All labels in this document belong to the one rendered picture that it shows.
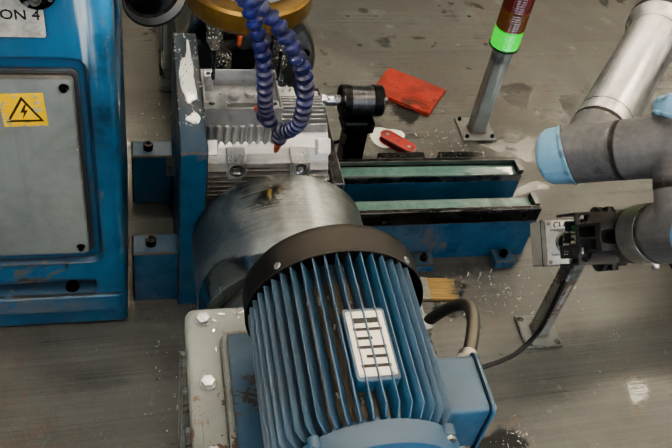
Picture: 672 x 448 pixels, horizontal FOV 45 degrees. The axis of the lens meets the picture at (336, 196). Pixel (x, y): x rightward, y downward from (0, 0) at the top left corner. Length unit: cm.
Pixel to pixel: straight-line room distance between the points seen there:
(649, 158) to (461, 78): 107
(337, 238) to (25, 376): 71
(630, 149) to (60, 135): 70
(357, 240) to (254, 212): 33
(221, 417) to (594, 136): 55
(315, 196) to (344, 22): 108
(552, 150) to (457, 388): 40
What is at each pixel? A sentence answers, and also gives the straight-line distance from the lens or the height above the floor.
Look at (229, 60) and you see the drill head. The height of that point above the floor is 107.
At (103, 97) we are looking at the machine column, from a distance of 106.
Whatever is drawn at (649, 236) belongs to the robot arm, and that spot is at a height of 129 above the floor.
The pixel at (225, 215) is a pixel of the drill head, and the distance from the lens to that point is 110.
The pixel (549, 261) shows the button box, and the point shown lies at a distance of 128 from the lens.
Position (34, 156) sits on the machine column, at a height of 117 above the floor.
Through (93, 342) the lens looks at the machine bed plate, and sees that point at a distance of 138.
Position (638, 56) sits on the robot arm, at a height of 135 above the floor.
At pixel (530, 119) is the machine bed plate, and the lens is 196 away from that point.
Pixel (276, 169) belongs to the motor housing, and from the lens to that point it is 129.
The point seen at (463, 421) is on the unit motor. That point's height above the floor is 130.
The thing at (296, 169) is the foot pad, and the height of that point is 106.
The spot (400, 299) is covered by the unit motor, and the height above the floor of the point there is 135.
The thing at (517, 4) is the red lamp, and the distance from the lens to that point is 167.
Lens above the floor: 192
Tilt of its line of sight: 44 degrees down
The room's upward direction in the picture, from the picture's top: 11 degrees clockwise
